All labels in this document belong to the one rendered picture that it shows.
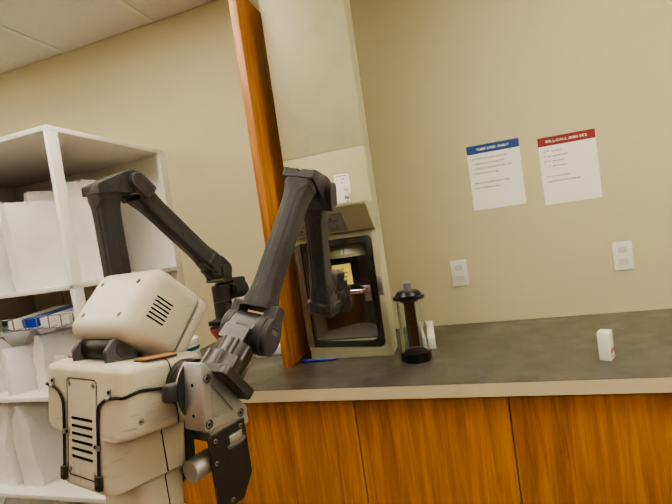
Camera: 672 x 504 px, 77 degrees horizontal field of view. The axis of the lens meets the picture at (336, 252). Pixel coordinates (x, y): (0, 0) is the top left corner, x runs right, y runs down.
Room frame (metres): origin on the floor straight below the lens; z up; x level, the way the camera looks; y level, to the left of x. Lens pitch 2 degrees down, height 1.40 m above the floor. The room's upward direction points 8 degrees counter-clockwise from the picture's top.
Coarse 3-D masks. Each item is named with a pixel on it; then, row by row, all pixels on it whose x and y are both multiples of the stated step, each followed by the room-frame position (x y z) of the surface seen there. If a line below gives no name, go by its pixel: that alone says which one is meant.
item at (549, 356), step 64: (512, 320) 1.77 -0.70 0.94; (576, 320) 1.64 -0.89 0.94; (640, 320) 1.52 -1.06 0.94; (256, 384) 1.42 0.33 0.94; (320, 384) 1.33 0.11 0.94; (384, 384) 1.25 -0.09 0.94; (448, 384) 1.18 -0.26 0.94; (512, 384) 1.13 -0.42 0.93; (576, 384) 1.09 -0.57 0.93; (640, 384) 1.05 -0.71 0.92
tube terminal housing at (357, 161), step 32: (288, 160) 1.61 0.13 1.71; (320, 160) 1.58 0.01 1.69; (352, 160) 1.54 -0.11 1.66; (352, 192) 1.55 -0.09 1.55; (384, 256) 1.62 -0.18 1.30; (384, 288) 1.54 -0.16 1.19; (384, 320) 1.53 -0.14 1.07; (320, 352) 1.61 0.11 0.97; (352, 352) 1.57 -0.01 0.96; (384, 352) 1.54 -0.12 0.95
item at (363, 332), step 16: (336, 240) 1.53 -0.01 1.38; (352, 240) 1.50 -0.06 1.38; (368, 240) 1.48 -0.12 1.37; (304, 256) 1.59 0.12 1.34; (336, 256) 1.53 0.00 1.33; (352, 256) 1.51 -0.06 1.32; (368, 256) 1.48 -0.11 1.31; (304, 272) 1.60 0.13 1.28; (352, 272) 1.51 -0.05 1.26; (368, 272) 1.48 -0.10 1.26; (352, 288) 1.51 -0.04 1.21; (352, 304) 1.52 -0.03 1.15; (368, 304) 1.49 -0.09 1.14; (320, 320) 1.58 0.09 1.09; (336, 320) 1.55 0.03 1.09; (352, 320) 1.52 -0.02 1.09; (368, 320) 1.49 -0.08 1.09; (320, 336) 1.59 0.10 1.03; (336, 336) 1.56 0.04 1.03; (352, 336) 1.53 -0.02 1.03; (368, 336) 1.50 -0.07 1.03; (384, 336) 1.48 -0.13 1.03
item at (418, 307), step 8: (416, 296) 1.39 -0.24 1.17; (400, 304) 1.41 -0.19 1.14; (408, 304) 1.40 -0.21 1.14; (416, 304) 1.40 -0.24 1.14; (400, 312) 1.42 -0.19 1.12; (408, 312) 1.40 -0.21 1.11; (416, 312) 1.40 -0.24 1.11; (400, 320) 1.42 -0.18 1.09; (408, 320) 1.40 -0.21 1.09; (416, 320) 1.40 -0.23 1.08; (424, 320) 1.42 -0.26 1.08; (400, 328) 1.43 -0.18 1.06; (408, 328) 1.40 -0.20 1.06; (416, 328) 1.40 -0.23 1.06; (424, 328) 1.41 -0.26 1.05; (400, 336) 1.44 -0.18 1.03; (408, 336) 1.40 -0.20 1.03; (416, 336) 1.40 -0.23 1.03; (424, 336) 1.41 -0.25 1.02; (408, 344) 1.40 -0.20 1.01; (416, 344) 1.40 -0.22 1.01; (424, 344) 1.40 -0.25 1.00; (408, 352) 1.41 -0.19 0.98; (416, 352) 1.40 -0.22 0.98; (424, 352) 1.40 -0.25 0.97
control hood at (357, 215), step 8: (360, 200) 1.43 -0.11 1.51; (368, 200) 1.47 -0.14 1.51; (336, 208) 1.45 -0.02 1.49; (344, 208) 1.45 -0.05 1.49; (352, 208) 1.45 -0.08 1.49; (360, 208) 1.44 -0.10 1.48; (368, 208) 1.45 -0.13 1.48; (344, 216) 1.48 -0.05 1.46; (352, 216) 1.47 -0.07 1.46; (360, 216) 1.47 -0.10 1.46; (368, 216) 1.47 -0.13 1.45; (352, 224) 1.50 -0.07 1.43; (360, 224) 1.50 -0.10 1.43; (368, 224) 1.49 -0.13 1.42; (336, 232) 1.54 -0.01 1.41
